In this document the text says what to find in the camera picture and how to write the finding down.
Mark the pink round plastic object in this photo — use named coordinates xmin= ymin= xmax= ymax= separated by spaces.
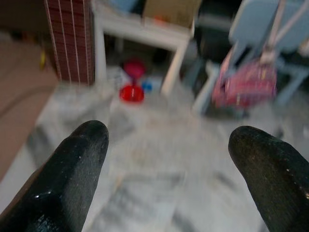
xmin=123 ymin=59 xmax=147 ymax=84

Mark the pink checked bag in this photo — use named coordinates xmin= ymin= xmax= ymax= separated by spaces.
xmin=213 ymin=59 xmax=278 ymax=109

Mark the brown cardboard box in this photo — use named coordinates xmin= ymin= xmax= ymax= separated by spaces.
xmin=142 ymin=0 xmax=202 ymax=27

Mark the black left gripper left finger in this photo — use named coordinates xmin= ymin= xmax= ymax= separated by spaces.
xmin=0 ymin=120 xmax=110 ymax=232

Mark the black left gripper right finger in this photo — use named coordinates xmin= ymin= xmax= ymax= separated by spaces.
xmin=228 ymin=125 xmax=309 ymax=232

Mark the light blue folding chair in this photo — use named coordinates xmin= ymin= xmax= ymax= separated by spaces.
xmin=228 ymin=0 xmax=309 ymax=104

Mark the red plastic bowl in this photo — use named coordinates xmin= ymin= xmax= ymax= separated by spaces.
xmin=119 ymin=84 xmax=145 ymax=103

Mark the black bin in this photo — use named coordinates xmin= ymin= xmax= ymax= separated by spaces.
xmin=195 ymin=0 xmax=239 ymax=63

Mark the white wooden table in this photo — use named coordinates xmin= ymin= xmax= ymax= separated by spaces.
xmin=93 ymin=0 xmax=196 ymax=97

